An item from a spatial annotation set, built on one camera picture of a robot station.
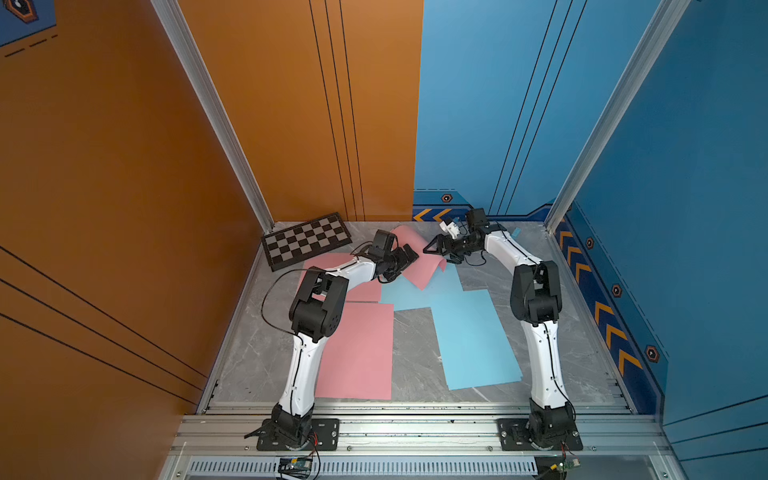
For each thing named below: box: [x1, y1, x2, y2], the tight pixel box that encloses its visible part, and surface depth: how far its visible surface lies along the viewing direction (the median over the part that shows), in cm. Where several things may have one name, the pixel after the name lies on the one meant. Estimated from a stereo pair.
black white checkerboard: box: [261, 212, 353, 272], surface depth 114 cm
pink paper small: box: [391, 225, 447, 291], surface depth 99 cm
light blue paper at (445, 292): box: [379, 262, 464, 313], surface depth 102 cm
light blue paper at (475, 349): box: [431, 289, 523, 391], surface depth 93 cm
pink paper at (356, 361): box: [315, 302, 395, 400], surface depth 88 cm
